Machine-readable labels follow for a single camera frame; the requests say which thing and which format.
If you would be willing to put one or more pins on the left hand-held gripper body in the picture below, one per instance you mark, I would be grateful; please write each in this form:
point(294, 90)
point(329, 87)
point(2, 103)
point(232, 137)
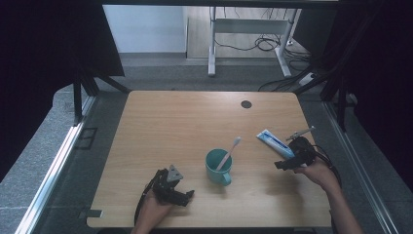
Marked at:
point(164, 188)

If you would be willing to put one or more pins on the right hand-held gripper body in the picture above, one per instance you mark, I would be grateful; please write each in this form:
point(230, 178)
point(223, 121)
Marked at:
point(303, 152)

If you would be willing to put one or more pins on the white and blue toothpaste tube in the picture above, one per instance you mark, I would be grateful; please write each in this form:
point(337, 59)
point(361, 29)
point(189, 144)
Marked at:
point(274, 143)

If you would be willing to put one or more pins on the teal cup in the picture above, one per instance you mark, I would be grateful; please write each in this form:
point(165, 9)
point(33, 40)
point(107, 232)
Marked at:
point(216, 174)

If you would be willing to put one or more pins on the pink toothbrush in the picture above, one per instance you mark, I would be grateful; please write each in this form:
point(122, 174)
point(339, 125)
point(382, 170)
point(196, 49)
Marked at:
point(229, 154)

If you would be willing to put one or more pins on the person's left hand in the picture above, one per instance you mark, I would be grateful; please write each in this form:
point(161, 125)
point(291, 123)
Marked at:
point(152, 211)

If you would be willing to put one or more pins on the person's right hand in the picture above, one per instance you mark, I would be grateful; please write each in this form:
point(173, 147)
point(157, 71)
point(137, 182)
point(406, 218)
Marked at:
point(321, 175)

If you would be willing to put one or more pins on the black metal stand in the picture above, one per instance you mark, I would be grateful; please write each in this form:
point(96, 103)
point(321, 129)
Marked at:
point(77, 100)
point(341, 104)

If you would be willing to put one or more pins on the white power strip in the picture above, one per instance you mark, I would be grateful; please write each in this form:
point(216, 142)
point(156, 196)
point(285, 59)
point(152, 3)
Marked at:
point(307, 79)

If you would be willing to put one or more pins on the black curtain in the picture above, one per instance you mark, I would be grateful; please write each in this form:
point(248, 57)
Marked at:
point(39, 65)
point(380, 81)

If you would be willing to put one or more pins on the aluminium rail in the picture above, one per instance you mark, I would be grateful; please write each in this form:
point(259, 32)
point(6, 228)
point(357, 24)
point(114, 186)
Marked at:
point(360, 172)
point(52, 172)

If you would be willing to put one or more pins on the white desk frame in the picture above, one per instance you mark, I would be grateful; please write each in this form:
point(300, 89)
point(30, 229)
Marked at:
point(212, 48)

